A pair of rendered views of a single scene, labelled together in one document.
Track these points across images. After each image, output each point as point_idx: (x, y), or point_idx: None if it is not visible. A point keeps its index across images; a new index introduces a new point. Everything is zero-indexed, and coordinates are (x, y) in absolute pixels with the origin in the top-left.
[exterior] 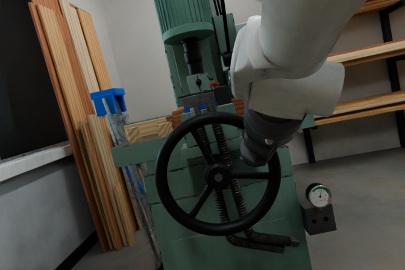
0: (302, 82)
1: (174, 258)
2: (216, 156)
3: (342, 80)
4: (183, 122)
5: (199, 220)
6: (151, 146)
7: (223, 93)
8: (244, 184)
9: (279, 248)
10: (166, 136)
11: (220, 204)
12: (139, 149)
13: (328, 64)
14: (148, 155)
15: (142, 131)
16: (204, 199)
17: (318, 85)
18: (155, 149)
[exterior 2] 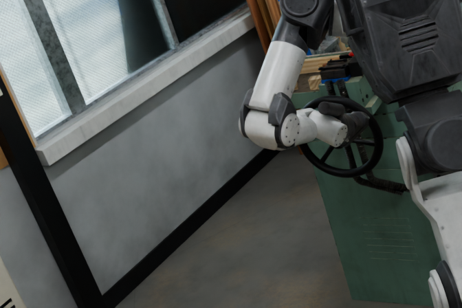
0: (320, 135)
1: (327, 183)
2: None
3: (334, 137)
4: (312, 100)
5: (326, 165)
6: (304, 97)
7: (355, 68)
8: (383, 137)
9: (398, 192)
10: (316, 90)
11: (347, 154)
12: (295, 98)
13: (332, 128)
14: (302, 104)
15: (306, 68)
16: (328, 152)
17: (326, 137)
18: (308, 100)
